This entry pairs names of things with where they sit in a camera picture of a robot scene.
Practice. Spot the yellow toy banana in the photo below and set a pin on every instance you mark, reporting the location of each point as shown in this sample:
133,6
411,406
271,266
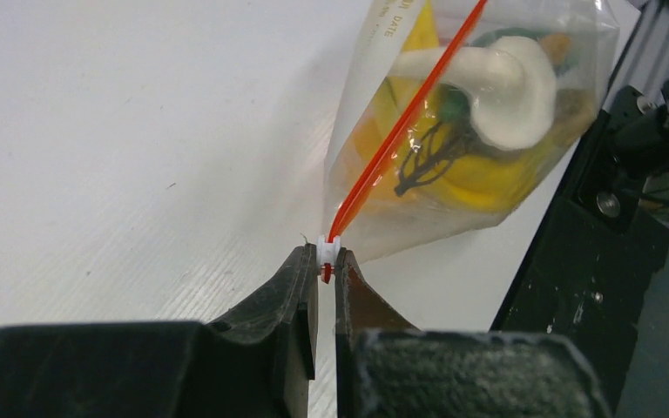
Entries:
507,14

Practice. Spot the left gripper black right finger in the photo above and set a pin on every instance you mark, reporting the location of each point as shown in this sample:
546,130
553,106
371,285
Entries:
357,307

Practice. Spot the clear zip bag orange zipper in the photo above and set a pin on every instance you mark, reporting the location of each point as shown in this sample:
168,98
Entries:
399,53

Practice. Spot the white toy garlic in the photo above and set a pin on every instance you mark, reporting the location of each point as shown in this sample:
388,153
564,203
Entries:
511,89

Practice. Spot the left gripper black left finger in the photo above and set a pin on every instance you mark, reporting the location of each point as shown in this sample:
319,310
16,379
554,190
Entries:
265,346

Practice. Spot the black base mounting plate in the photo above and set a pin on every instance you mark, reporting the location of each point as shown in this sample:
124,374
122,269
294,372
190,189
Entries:
592,258

